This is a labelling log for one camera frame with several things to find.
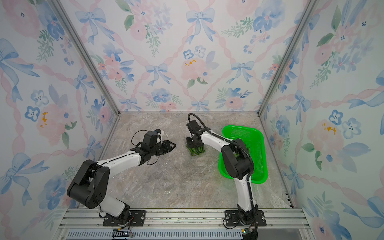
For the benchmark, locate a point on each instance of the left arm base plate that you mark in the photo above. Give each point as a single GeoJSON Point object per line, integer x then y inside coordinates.
{"type": "Point", "coordinates": [132, 218]}

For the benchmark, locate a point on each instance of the aluminium front rail frame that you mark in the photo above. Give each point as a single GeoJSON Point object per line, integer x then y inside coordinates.
{"type": "Point", "coordinates": [184, 224]}

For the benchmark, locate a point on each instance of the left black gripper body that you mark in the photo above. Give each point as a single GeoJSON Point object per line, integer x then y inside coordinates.
{"type": "Point", "coordinates": [157, 151]}

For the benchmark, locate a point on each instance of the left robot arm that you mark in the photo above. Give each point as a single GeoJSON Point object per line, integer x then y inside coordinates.
{"type": "Point", "coordinates": [90, 184]}

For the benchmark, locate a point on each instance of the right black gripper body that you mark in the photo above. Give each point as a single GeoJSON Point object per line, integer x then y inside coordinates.
{"type": "Point", "coordinates": [191, 142]}

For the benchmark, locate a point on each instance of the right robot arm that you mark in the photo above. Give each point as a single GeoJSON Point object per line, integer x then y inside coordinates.
{"type": "Point", "coordinates": [238, 164]}

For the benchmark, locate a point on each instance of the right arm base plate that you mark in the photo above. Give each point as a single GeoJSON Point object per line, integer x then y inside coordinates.
{"type": "Point", "coordinates": [236, 218]}

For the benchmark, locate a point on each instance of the left aluminium corner post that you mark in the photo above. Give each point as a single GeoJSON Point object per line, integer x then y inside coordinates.
{"type": "Point", "coordinates": [81, 49]}

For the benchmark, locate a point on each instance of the clear pepper container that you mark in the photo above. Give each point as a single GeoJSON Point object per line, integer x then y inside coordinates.
{"type": "Point", "coordinates": [196, 151]}

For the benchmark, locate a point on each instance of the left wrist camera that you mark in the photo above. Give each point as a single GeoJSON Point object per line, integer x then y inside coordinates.
{"type": "Point", "coordinates": [160, 134]}

